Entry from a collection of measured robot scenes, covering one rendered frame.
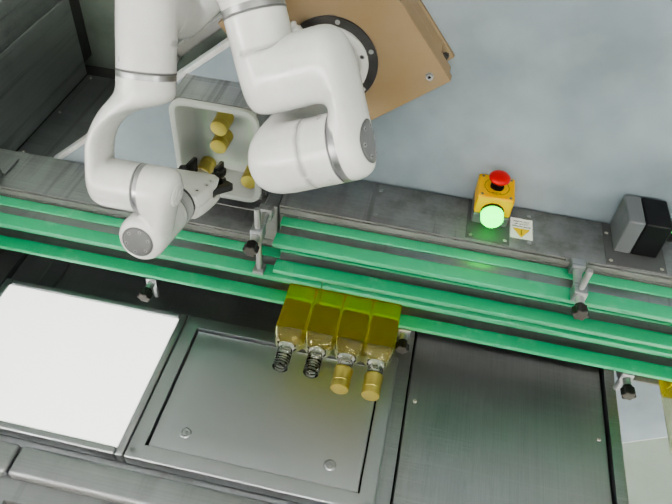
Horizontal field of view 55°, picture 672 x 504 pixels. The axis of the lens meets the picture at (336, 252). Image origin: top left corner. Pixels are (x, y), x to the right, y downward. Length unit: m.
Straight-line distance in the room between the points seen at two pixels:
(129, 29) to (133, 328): 0.72
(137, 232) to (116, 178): 0.09
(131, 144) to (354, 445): 0.79
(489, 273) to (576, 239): 0.20
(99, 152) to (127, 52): 0.16
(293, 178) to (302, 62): 0.15
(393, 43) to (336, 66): 0.28
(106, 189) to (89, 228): 0.45
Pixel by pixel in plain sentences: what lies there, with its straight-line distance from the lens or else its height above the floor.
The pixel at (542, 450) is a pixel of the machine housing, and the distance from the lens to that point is 1.40.
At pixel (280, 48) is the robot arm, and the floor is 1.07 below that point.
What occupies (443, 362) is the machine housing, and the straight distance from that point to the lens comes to 1.45.
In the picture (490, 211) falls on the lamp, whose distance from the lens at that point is 1.24.
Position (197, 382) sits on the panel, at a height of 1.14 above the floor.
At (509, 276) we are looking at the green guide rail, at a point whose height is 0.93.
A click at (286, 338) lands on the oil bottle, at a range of 1.22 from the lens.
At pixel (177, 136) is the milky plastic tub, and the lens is 1.30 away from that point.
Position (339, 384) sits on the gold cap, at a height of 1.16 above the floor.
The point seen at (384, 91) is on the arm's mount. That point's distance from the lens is 1.12.
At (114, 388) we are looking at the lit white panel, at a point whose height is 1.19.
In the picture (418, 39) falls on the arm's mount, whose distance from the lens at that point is 1.06.
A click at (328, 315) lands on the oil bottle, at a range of 1.25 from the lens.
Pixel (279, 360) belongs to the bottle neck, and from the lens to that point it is 1.20.
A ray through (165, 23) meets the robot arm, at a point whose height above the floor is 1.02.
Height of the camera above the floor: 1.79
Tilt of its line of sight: 43 degrees down
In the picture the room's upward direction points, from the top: 164 degrees counter-clockwise
